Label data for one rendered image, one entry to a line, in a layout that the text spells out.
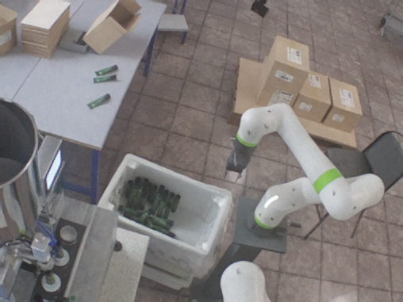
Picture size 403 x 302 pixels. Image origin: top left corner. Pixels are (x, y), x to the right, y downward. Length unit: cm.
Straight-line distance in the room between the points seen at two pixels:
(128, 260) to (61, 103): 104
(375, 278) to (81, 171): 240
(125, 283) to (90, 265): 32
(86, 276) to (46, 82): 141
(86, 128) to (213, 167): 127
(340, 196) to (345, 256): 187
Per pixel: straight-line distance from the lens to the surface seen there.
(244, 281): 114
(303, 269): 309
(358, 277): 331
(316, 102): 368
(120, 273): 192
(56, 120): 241
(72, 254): 164
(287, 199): 180
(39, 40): 277
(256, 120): 155
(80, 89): 259
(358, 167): 298
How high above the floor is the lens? 252
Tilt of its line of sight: 48 degrees down
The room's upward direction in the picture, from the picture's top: 20 degrees clockwise
